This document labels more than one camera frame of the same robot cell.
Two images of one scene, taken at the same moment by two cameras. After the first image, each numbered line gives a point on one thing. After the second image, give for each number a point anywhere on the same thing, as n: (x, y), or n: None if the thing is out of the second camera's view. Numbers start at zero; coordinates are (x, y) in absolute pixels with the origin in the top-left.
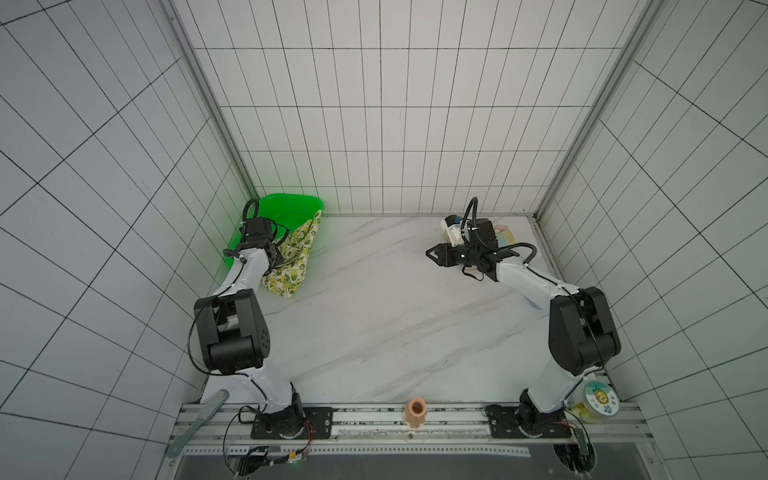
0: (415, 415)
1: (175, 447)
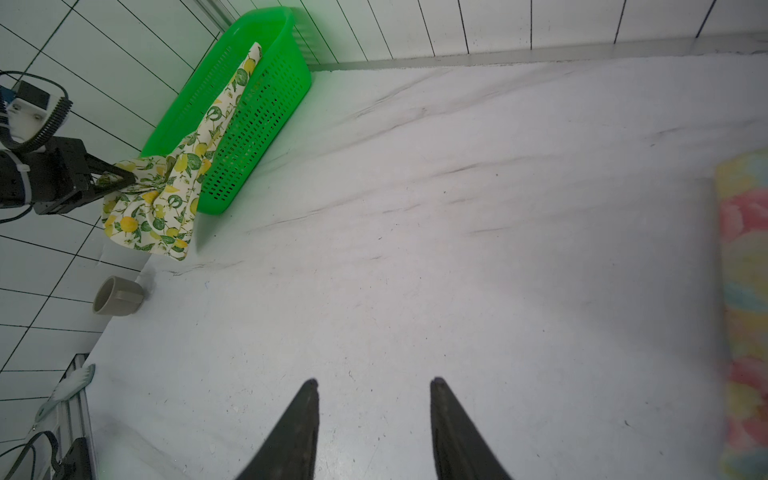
0: None
1: (72, 385)
